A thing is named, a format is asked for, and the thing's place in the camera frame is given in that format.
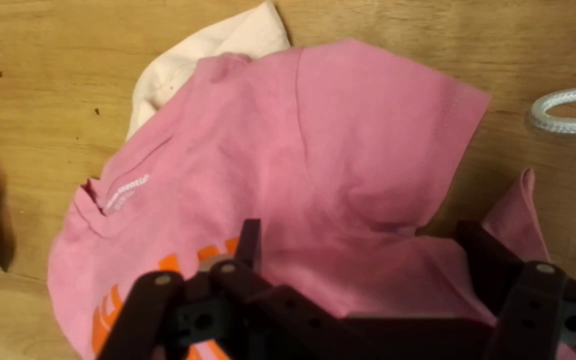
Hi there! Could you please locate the light peach shirt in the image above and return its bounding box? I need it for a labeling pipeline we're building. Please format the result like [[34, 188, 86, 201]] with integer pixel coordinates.
[[126, 0, 289, 138]]

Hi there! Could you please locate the pink cloth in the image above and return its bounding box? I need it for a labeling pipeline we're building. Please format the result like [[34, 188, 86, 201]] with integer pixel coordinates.
[[46, 38, 576, 360]]

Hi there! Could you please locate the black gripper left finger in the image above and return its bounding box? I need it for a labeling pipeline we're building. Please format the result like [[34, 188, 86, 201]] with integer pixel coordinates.
[[95, 220, 341, 360]]

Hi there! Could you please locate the white thick rope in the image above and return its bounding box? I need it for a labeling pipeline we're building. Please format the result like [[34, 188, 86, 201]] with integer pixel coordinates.
[[526, 87, 576, 138]]

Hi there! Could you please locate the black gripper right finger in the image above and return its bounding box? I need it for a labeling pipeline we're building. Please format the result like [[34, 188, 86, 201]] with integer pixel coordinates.
[[456, 222, 576, 360]]

